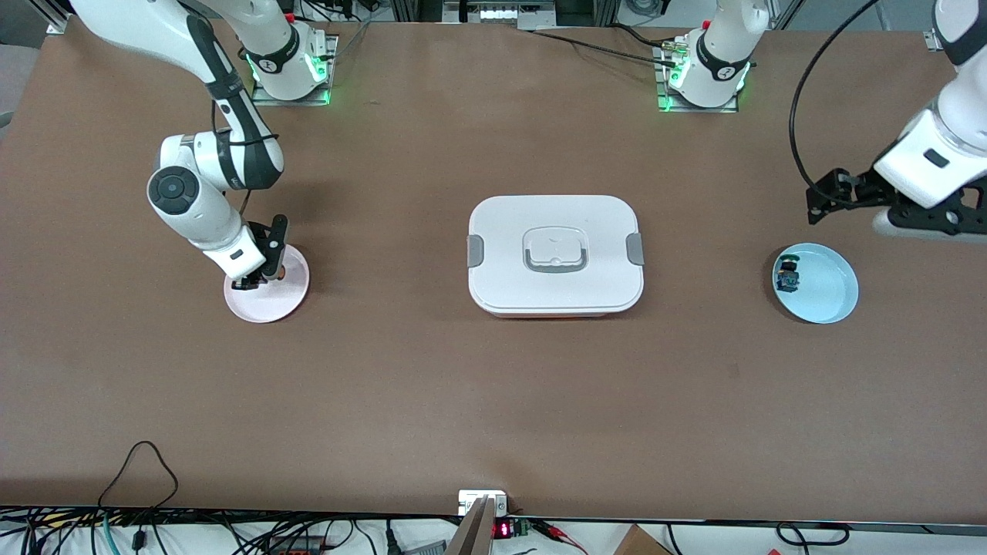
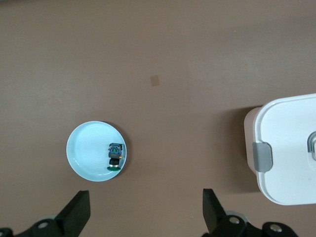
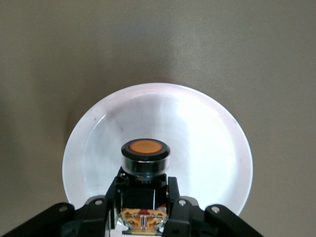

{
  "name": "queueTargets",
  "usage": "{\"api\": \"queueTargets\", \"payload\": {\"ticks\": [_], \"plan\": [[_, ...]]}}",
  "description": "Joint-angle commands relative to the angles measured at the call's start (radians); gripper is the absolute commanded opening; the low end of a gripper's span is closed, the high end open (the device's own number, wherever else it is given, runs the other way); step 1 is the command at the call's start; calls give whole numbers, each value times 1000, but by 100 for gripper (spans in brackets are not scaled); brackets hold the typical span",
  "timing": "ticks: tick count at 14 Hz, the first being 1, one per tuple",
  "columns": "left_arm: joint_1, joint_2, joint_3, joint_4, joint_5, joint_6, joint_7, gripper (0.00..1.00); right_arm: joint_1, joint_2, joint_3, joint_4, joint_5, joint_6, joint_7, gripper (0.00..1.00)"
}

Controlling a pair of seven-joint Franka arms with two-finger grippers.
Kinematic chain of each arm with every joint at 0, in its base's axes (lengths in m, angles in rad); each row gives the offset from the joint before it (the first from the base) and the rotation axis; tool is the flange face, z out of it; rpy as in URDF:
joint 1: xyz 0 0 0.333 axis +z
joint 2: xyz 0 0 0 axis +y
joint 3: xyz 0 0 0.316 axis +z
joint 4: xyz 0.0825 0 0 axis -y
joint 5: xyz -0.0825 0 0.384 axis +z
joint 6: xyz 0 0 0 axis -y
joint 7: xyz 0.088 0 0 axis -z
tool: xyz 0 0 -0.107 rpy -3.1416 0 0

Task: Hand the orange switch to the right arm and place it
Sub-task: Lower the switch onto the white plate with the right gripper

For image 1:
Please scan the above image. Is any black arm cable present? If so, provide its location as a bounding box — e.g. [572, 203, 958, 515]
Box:
[181, 12, 278, 221]
[788, 0, 884, 204]

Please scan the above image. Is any brown cardboard box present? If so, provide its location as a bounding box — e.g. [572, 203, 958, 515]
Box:
[613, 524, 673, 555]

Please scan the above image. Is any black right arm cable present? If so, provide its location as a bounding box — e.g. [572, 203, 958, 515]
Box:
[181, 12, 278, 221]

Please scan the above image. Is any light blue round plate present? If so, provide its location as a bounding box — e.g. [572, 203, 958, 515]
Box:
[772, 243, 860, 325]

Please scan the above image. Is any black looped cable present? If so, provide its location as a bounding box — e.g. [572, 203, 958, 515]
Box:
[97, 440, 180, 511]

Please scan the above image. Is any black cable across table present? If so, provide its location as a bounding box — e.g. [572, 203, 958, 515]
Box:
[531, 27, 681, 66]

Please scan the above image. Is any white lidded lunch box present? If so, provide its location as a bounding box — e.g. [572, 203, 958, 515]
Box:
[467, 194, 645, 319]

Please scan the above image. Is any pink round plate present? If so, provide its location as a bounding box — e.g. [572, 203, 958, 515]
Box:
[224, 243, 311, 324]

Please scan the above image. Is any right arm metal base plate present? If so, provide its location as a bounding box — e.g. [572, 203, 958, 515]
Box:
[250, 34, 340, 107]

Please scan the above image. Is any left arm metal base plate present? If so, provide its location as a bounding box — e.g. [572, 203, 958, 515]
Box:
[654, 39, 741, 115]

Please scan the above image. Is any black cable bundle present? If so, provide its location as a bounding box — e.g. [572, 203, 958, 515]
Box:
[0, 505, 463, 555]

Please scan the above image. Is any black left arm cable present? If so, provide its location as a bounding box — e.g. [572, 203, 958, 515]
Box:
[788, 0, 884, 204]

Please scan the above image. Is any grey metal bar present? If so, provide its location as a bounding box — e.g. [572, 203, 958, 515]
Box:
[446, 496, 496, 555]

